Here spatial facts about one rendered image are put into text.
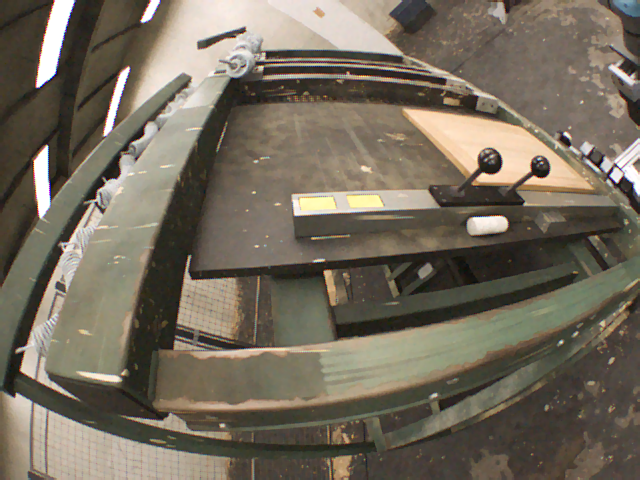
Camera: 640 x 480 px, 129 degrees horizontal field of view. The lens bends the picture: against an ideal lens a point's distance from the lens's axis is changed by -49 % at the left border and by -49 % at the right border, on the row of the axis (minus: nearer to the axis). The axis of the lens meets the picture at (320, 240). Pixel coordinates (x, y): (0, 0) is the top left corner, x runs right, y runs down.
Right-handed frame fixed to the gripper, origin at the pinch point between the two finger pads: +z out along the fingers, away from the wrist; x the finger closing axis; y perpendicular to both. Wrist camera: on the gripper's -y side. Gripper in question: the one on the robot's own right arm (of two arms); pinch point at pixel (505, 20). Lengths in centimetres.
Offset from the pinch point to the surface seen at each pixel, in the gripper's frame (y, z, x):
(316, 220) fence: 69, -2, 65
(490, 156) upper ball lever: 44, -3, 64
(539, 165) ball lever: 34, 3, 63
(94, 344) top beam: 81, -20, 87
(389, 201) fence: 59, 3, 61
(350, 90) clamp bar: 61, 15, -9
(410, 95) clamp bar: 40.7, 26.6, -11.1
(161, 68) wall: 398, -18, -486
